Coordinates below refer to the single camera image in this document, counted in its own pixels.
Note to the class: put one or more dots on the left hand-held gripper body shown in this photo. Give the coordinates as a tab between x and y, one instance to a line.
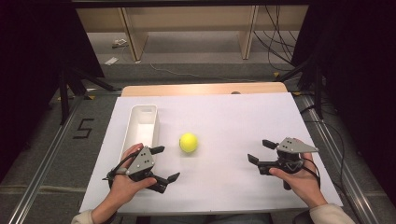
140	161

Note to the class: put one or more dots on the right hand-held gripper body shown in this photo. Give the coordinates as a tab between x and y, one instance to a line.
292	155

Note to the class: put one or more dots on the white plastic bin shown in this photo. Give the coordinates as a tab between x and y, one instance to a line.
141	127

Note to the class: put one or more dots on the yellow tennis ball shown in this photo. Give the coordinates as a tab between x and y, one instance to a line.
188	142

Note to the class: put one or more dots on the person's left hand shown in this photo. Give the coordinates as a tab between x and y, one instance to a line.
123	188

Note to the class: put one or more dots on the person's right hand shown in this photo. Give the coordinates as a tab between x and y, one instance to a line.
303	185

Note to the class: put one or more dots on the white table mat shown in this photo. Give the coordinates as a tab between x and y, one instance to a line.
230	124

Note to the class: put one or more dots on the dark chair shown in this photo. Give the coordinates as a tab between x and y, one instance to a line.
301	216

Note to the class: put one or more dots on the black tape floor mark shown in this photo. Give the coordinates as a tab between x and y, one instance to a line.
81	137

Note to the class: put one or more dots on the black metal stand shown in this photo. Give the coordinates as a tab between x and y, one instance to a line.
63	99
317	93

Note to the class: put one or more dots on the white paper scrap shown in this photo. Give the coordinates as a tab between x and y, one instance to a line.
111	61

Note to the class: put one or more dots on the black curtain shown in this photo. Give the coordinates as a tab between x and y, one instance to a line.
367	77
31	62

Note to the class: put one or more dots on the small white floor device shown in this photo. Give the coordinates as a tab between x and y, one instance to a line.
120	42

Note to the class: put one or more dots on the light wooden desk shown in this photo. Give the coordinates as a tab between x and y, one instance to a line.
186	18

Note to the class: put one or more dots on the aluminium floor rail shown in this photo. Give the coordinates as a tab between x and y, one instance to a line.
342	168
40	169

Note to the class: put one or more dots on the black frame bar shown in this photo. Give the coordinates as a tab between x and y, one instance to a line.
186	2

